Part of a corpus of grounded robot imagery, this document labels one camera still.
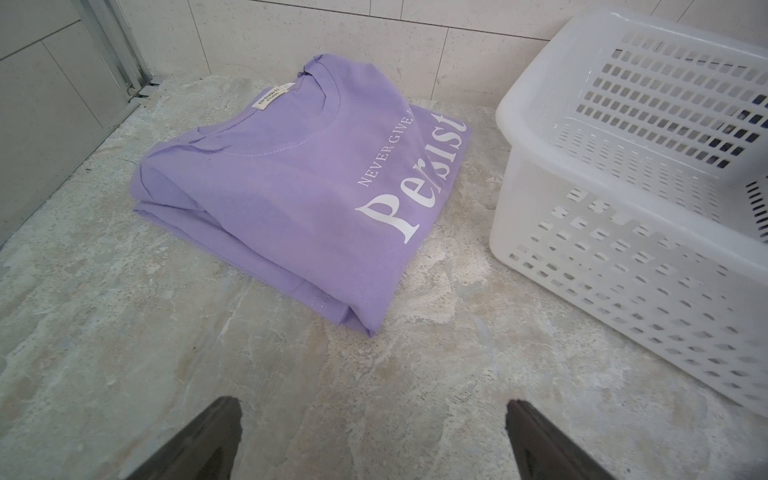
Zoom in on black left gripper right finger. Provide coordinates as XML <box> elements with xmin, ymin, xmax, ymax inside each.
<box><xmin>505</xmin><ymin>400</ymin><xmax>615</xmax><ymax>480</ymax></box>

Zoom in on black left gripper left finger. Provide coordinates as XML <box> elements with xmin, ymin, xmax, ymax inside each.
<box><xmin>127</xmin><ymin>396</ymin><xmax>243</xmax><ymax>480</ymax></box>

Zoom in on white plastic laundry basket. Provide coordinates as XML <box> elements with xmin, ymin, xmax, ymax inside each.
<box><xmin>489</xmin><ymin>7</ymin><xmax>767</xmax><ymax>415</ymax></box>

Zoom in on purple folded t-shirt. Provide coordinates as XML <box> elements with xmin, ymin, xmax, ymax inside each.
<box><xmin>130</xmin><ymin>54</ymin><xmax>472</xmax><ymax>335</ymax></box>

